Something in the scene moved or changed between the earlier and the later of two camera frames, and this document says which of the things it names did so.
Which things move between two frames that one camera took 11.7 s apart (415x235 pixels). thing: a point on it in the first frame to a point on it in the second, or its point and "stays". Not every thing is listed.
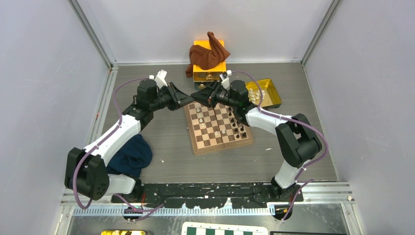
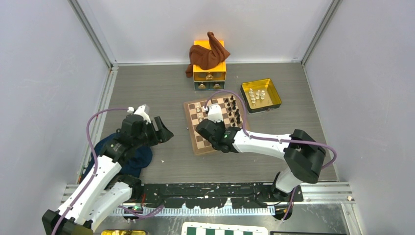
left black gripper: x=178 y=99 to x=163 y=134
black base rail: x=210 y=195 stays
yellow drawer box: x=202 y=78 stays
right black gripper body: x=221 y=97 to x=220 y=123
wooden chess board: x=213 y=128 stays
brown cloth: x=205 y=58 stays
